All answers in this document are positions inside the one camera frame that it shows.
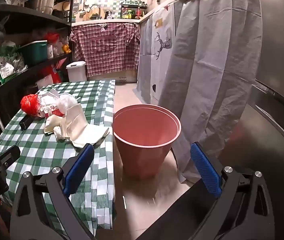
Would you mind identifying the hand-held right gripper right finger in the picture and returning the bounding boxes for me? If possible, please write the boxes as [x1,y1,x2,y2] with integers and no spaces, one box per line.
[190,142,275,240]

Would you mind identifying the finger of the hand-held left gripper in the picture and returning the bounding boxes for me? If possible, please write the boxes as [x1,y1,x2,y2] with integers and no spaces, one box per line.
[0,145,21,173]

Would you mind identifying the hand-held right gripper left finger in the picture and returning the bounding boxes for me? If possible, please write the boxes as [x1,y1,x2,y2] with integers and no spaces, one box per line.
[10,143,97,240]

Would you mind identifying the small black clip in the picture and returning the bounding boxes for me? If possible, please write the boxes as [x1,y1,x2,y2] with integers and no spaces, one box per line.
[19,116,33,130]

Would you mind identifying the white tissue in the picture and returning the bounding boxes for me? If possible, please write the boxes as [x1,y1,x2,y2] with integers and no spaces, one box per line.
[53,126,67,142]

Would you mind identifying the cream paper bag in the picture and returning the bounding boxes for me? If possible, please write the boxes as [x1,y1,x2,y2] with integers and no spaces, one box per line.
[43,104,110,148]

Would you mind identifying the red plastic bag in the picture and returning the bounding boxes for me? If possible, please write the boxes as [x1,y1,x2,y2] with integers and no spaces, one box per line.
[20,94,39,116]

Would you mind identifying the pink plastic bin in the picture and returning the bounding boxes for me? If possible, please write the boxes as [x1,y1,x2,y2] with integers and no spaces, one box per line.
[112,104,182,180]

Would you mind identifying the clear plastic bag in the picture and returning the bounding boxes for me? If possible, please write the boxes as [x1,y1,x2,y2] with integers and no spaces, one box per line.
[35,88,80,117]

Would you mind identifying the green checkered tablecloth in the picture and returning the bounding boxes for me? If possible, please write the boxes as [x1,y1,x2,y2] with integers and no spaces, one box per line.
[0,79,117,230]

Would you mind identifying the white paper bag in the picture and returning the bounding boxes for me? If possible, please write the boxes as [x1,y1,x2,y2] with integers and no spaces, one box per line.
[35,74,55,89]

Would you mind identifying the green snack packets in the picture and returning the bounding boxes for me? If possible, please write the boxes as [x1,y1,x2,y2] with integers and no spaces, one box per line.
[0,45,28,84]

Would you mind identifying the white pedal bin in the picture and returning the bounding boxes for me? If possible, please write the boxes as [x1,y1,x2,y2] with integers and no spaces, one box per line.
[65,61,87,82]

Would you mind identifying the red printed sack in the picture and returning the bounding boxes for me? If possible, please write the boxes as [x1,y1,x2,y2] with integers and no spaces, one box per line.
[40,64,68,83]

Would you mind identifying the plain grey curtain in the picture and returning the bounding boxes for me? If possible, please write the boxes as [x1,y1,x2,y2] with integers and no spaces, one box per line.
[157,0,263,184]

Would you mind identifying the green storage box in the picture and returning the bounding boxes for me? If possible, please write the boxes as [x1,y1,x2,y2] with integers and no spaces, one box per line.
[19,41,48,65]

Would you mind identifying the dark steel refrigerator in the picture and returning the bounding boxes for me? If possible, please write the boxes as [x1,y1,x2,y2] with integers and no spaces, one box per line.
[217,0,284,230]

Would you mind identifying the red plaid shirt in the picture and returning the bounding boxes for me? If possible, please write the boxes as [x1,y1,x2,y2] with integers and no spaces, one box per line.
[69,22,141,78]

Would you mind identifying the red shelf bag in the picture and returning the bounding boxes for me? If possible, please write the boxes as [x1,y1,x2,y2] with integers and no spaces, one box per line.
[44,32,60,43]

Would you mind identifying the black shelf unit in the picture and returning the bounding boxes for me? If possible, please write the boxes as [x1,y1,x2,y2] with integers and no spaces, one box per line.
[0,0,76,130]

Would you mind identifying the white deer print curtain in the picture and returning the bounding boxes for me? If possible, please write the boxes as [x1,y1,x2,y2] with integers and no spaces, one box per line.
[136,1,180,103]

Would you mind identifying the dark cooking pan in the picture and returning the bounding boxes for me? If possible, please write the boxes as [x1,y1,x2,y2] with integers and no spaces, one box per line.
[52,9,70,19]

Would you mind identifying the steel pot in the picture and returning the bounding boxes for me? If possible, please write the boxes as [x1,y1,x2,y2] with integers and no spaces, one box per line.
[30,0,57,15]

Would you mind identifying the chrome faucet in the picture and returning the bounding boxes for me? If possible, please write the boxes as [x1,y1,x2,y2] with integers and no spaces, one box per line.
[88,4,101,18]

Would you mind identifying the black bottle rack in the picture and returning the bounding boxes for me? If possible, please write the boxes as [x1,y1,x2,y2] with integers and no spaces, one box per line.
[120,1,148,20]

